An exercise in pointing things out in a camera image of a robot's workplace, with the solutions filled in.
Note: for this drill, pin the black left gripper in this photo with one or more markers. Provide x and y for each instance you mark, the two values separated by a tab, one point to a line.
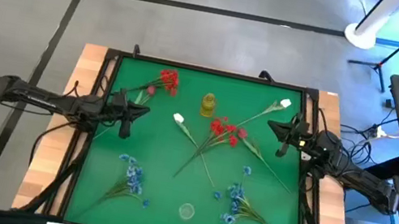
120	106

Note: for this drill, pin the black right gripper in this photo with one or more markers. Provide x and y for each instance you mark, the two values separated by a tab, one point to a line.
296	135

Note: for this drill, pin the white tulip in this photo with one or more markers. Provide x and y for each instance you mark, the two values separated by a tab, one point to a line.
286	103
178	117

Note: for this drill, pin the red flower bunch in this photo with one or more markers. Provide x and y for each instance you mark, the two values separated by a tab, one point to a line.
169	78
217	127

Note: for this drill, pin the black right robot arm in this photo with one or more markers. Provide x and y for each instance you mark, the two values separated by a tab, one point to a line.
357	177

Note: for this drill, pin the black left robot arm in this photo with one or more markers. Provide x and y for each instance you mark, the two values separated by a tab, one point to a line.
41	97

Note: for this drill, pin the yellow glass vase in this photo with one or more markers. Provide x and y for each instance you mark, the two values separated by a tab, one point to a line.
207	107

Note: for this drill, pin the clear glass vase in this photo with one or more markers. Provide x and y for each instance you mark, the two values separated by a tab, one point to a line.
186	211

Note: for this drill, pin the wooden table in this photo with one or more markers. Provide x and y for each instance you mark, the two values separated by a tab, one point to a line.
84	67

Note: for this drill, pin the white power plug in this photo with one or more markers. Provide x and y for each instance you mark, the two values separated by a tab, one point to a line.
380	131

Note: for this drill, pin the white pole with round base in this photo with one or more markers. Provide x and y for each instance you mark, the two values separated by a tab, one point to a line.
359	35

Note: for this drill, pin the black frame clamp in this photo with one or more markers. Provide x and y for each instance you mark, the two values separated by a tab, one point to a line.
267	75
136	50

